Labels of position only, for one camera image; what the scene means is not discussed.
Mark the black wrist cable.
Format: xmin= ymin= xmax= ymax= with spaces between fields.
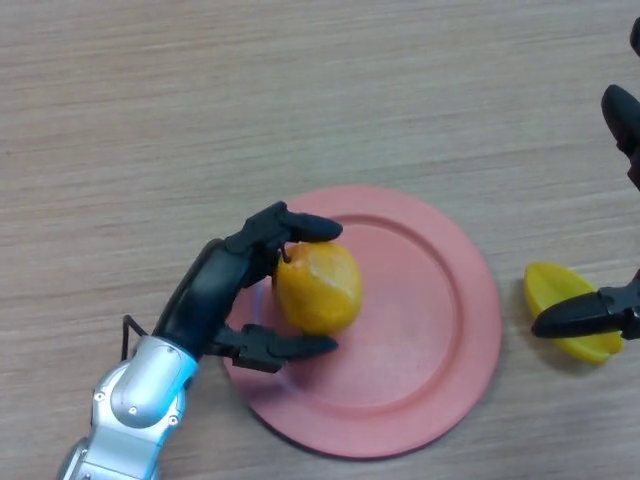
xmin=121 ymin=314 xmax=150 ymax=361

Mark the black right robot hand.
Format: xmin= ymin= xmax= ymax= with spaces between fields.
xmin=530 ymin=16 xmax=640 ymax=341

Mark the yellow pear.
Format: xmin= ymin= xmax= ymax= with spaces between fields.
xmin=273 ymin=241 xmax=364 ymax=336

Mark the yellow starfruit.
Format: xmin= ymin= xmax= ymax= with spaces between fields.
xmin=523 ymin=261 xmax=624 ymax=365

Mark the pink round plate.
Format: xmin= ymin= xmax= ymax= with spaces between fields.
xmin=223 ymin=184 xmax=503 ymax=459

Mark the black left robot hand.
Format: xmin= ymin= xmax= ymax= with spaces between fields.
xmin=152 ymin=201 xmax=344 ymax=375

